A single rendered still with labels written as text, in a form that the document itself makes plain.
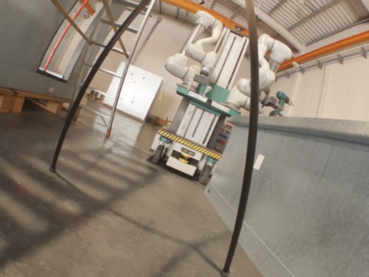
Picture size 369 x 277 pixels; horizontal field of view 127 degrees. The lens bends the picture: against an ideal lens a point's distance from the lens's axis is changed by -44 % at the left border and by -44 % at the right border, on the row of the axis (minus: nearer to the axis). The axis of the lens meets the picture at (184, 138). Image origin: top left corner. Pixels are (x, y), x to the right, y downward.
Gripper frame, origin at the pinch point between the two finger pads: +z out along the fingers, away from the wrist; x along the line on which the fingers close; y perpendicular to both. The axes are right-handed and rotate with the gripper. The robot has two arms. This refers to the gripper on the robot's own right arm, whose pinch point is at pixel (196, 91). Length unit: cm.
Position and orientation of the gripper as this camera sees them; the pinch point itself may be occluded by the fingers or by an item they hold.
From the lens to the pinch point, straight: 136.2
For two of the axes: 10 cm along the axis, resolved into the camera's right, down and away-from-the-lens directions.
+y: 0.0, -0.5, 10.0
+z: -4.0, 9.1, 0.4
